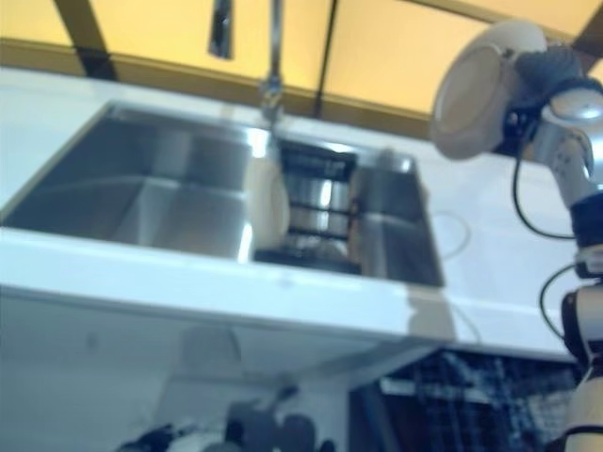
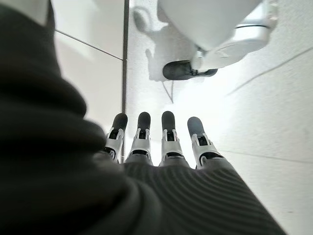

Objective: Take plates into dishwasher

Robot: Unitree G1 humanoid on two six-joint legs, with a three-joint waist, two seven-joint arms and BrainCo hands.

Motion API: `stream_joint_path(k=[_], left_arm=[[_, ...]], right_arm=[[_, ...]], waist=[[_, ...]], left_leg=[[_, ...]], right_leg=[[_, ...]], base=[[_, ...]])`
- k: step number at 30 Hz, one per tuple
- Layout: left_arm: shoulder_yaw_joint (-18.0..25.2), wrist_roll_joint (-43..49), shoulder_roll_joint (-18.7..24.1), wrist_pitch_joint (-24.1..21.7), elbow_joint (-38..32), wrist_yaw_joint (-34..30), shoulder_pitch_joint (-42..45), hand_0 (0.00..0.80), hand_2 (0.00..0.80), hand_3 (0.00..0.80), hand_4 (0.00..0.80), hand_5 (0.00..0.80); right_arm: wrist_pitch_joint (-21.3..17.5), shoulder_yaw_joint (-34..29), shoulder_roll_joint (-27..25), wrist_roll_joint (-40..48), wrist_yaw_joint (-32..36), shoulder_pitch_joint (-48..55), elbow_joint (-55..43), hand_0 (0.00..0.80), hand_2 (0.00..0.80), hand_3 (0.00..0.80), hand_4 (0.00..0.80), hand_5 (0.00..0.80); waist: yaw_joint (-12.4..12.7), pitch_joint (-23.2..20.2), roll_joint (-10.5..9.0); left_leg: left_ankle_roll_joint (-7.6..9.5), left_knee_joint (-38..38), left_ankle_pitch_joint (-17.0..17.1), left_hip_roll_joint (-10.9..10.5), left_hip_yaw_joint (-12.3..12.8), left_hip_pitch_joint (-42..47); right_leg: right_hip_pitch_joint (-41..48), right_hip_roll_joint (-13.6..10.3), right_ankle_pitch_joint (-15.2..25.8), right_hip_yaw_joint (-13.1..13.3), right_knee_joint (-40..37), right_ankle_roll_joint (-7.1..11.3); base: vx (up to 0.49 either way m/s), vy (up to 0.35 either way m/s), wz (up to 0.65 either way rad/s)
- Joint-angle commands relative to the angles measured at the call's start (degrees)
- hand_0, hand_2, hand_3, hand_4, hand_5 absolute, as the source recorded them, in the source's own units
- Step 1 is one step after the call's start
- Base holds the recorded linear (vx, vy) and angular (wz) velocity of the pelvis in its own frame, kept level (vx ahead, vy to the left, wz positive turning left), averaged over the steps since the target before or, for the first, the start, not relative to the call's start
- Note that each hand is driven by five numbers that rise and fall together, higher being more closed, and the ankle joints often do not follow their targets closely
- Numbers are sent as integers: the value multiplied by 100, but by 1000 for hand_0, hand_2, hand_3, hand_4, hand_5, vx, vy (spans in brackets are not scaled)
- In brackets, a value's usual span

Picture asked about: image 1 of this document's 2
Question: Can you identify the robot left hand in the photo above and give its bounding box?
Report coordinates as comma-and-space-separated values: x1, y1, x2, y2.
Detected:
117, 421, 204, 452

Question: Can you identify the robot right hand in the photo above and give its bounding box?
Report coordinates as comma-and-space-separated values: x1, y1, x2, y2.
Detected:
503, 44, 603, 124

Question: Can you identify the white round ceramic plate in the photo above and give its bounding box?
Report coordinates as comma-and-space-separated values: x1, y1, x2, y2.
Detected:
256, 157, 292, 251
431, 19, 550, 161

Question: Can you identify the white glossy cabinet door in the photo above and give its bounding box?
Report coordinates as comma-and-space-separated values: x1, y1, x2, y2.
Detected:
0, 277, 199, 452
178, 310, 425, 452

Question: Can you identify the stainless steel kitchen sink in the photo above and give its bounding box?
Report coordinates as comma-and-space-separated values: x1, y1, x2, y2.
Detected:
0, 101, 447, 288

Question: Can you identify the black dish drying rack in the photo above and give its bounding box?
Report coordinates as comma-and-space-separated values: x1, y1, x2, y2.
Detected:
253, 138, 365, 275

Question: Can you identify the chrome pull-down faucet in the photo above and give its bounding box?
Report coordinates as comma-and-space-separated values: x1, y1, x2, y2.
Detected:
206, 0, 289, 129

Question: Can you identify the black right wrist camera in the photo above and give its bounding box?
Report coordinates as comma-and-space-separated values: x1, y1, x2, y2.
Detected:
504, 106, 541, 155

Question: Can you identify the yellow backlit panel dark frame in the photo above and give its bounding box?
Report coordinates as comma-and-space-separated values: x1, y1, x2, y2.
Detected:
0, 0, 603, 124

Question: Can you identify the open dishwasher with wire rack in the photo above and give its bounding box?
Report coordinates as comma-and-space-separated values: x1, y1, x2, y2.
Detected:
379, 350, 585, 452

